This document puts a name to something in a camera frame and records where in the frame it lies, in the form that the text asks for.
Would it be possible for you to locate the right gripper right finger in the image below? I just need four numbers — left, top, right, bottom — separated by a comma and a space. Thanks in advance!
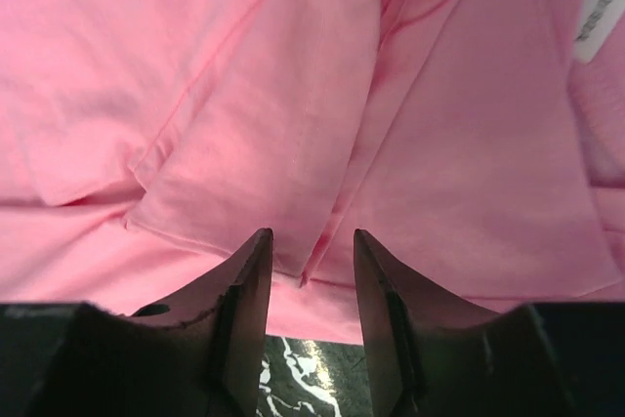
354, 229, 624, 416

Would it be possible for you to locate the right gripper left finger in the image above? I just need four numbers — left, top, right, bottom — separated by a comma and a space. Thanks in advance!
1, 229, 272, 416

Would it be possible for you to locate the pink t shirt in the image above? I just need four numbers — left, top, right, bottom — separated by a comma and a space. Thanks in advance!
1, 0, 624, 343

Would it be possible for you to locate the black marbled table mat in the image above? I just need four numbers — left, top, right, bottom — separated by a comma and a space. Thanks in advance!
256, 335, 373, 417

